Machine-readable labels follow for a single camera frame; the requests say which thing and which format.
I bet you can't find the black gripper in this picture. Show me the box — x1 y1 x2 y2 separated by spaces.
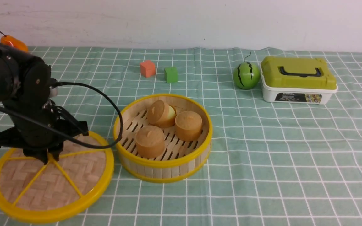
0 100 89 165

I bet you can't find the yellow woven steamer lid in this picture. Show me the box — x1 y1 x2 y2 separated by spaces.
0 141 114 224

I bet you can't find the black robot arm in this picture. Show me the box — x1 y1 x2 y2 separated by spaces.
0 43 89 164

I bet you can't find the yellow bamboo steamer basket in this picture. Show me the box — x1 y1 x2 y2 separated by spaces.
113 93 213 183

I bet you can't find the brown toy bun front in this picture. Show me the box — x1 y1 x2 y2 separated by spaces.
135 125 165 159

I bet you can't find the brown toy bun tilted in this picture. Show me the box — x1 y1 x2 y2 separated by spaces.
147 100 177 128

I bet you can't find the orange toy pear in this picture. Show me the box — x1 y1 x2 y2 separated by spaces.
0 31 29 52

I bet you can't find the orange foam cube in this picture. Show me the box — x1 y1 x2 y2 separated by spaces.
139 60 156 78

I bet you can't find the brown toy bun right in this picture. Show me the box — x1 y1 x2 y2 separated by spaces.
175 111 202 142

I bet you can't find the green foam cube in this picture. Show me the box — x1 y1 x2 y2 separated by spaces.
165 66 178 83

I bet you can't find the green toy watermelon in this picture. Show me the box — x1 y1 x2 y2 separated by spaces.
233 52 261 89

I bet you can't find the green checkered tablecloth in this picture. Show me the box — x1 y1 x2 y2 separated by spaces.
0 47 362 226

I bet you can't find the green and white lunch box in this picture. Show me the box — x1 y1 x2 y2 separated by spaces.
261 56 338 105

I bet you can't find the black cable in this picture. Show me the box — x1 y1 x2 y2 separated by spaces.
0 81 124 149

